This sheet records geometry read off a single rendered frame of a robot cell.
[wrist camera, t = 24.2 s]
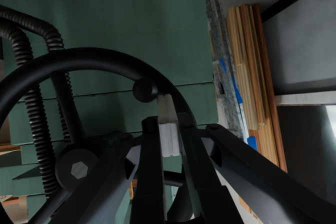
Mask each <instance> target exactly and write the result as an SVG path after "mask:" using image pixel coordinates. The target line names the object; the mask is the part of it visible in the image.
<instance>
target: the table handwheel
mask: <svg viewBox="0 0 336 224"><path fill-rule="evenodd" d="M79 70H99V71H106V72H111V73H115V74H118V75H121V76H124V77H126V78H128V79H130V80H132V81H134V82H136V81H137V80H138V79H140V78H149V79H151V80H153V81H154V82H155V84H156V85H157V88H158V93H157V96H156V99H157V97H158V95H163V96H165V95H167V94H170V95H171V97H172V101H173V104H174V108H175V112H176V113H184V112H186V113H187V114H188V115H189V117H190V119H191V122H192V123H193V124H195V126H196V128H197V129H198V128H199V127H198V124H197V122H196V119H195V117H194V115H193V113H192V110H191V109H190V107H189V105H188V103H187V102H186V100H185V99H184V97H183V96H182V94H181V93H180V92H179V91H178V89H177V88H176V87H175V86H174V85H173V84H172V83H171V82H170V81H169V80H168V79H167V78H166V77H165V76H164V75H163V74H162V73H160V72H159V71H158V70H156V69H155V68H154V67H152V66H151V65H149V64H147V63H146V62H144V61H142V60H140V59H138V58H136V57H134V56H131V55H129V54H126V53H123V52H120V51H116V50H112V49H106V48H99V47H75V48H68V49H62V50H58V51H54V52H50V53H47V54H44V55H42V56H39V57H37V58H35V59H32V60H30V61H28V62H27V63H25V64H23V65H21V66H20V67H18V68H17V69H15V70H14V71H13V72H11V73H10V74H9V75H7V76H6V77H5V78H4V79H3V80H2V81H1V82H0V129H1V127H2V125H3V123H4V121H5V119H6V117H7V115H8V114H9V112H10V111H11V110H12V108H13V107H14V106H15V104H16V103H17V102H18V101H19V100H20V99H21V98H22V97H23V96H24V95H25V94H26V93H27V92H28V91H30V90H31V89H32V88H34V87H35V86H36V85H38V84H40V83H41V82H43V81H45V80H47V79H49V78H50V79H51V81H52V84H53V87H54V90H55V92H56V95H57V98H58V101H59V103H60V106H61V109H62V112H63V116H64V119H65V122H66V126H67V129H68V132H69V135H70V139H71V142H72V144H71V145H69V146H67V147H66V148H65V149H64V150H63V151H62V152H61V153H60V154H59V156H58V158H57V160H56V163H55V176H56V179H57V181H58V183H59V184H60V185H59V186H58V188H57V189H56V190H55V191H54V192H53V194H52V195H51V196H50V197H49V198H48V200H47V201H46V202H45V203H44V204H43V206H42V207H41V208H40V209H39V210H38V211H37V212H36V214H35V215H34V216H33V217H32V218H31V219H30V220H29V221H28V222H27V224H44V223H45V222H46V221H47V220H48V218H49V217H50V216H51V215H52V214H53V213H54V212H55V211H56V209H57V208H58V207H59V206H60V205H61V204H62V203H63V202H64V201H65V200H66V198H67V197H68V196H69V195H70V194H72V193H73V192H74V190H75V189H76V188H77V187H78V185H79V184H80V183H81V182H82V180H83V179H84V178H85V177H86V175H87V174H88V173H89V172H90V170H91V169H92V168H93V167H94V165H95V164H96V163H97V162H98V160H99V159H100V158H101V156H102V155H103V154H104V153H105V151H106V150H107V149H108V148H109V146H110V145H111V144H112V143H113V141H114V140H115V139H116V138H117V137H118V136H120V135H122V134H124V133H123V132H121V131H114V132H112V133H110V134H109V135H107V136H105V137H103V138H99V137H87V136H86V133H85V130H84V128H83V125H82V122H81V120H80V117H79V114H78V112H77V109H76V106H75V103H74V100H73V97H72V94H71V91H70V88H69V85H68V81H67V78H66V75H65V73H67V72H72V71H79ZM163 174H164V184H165V185H168V186H174V187H178V190H177V193H176V196H175V198H174V201H173V203H172V205H171V207H170V209H169V210H168V212H167V220H168V221H175V222H186V221H189V220H190V219H191V218H192V216H193V213H194V212H193V207H192V202H191V198H190V193H189V189H188V184H187V179H186V175H185V170H184V166H183V164H181V173H179V172H173V171H167V170H163ZM0 224H14V223H13V222H12V220H11V219H10V218H9V216H8V215H7V213H6V211H5V209H4V208H3V206H2V203H1V201H0Z"/></svg>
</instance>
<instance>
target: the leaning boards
mask: <svg viewBox="0 0 336 224"><path fill-rule="evenodd" d="M225 24H226V29H227V34H228V39H229V43H230V48H231V53H232V58H233V63H234V68H235V73H236V78H237V83H238V88H239V93H240V96H241V98H242V101H243V103H242V107H243V112H244V117H245V122H246V127H247V132H248V136H249V137H251V136H254V137H255V138H256V147H257V151H258V152H259V153H260V154H261V155H263V156H264V157H266V158H267V159H268V160H270V161H271V162H272V163H274V164H275V165H276V166H278V167H279V168H281V169H282V170H283V171H285V172H286V173H288V171H287V165H286V160H285V154H284V148H283V142H282V136H281V130H280V124H279V118H278V112H277V107H276V101H275V95H274V89H273V83H272V77H271V71H270V65H269V60H268V54H267V48H266V42H265V36H264V30H263V24H262V18H261V13H260V7H259V3H256V4H255V5H254V6H253V7H252V6H251V5H250V6H249V7H248V6H246V4H245V3H244V4H243V5H241V6H240V7H238V6H237V7H235V6H232V7H231V8H230V9H229V10H228V14H227V19H225ZM238 199H239V204H240V205H241V206H242V207H243V208H244V209H246V210H247V211H248V212H249V213H250V214H251V213H253V216H254V217H255V218H256V219H257V220H258V224H263V223H262V221H261V220H260V219H259V218H258V217H257V216H256V215H255V213H254V212H253V211H252V210H251V209H250V208H249V206H248V205H247V204H246V203H245V202H244V201H243V200H242V198H241V197H240V196H239V195H238Z"/></svg>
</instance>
